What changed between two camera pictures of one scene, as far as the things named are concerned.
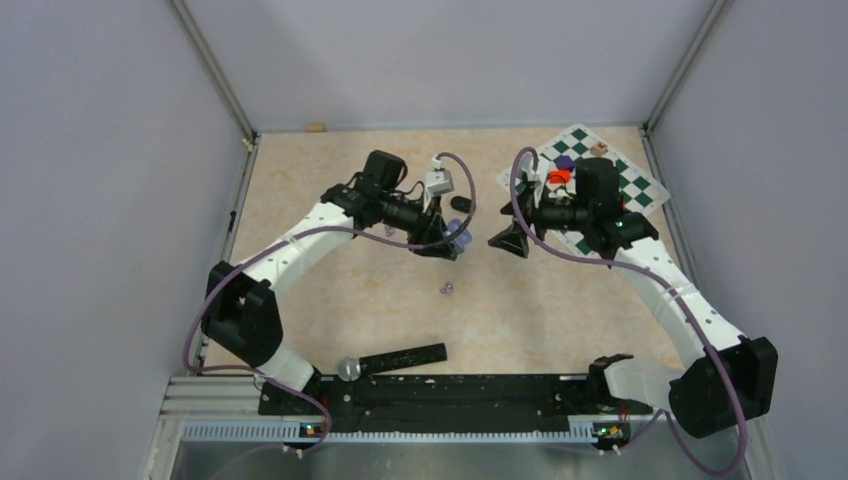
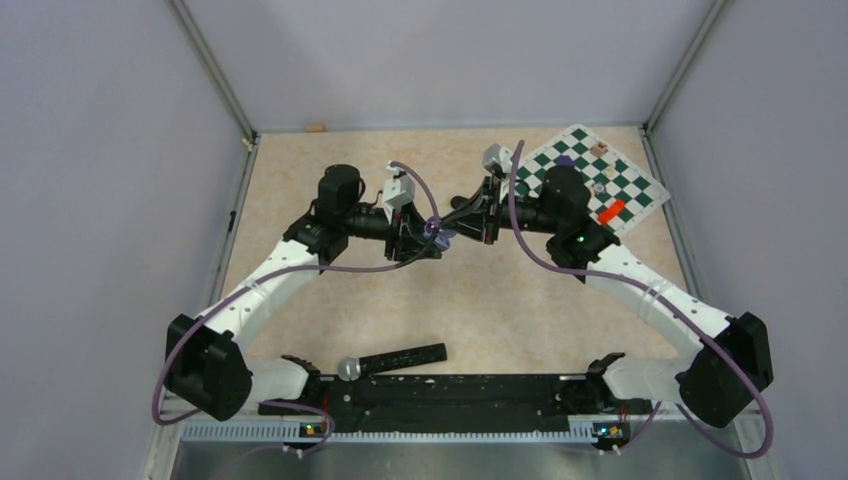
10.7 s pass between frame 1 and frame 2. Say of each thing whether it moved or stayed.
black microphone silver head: stayed
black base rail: stayed
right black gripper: moved
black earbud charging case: stayed
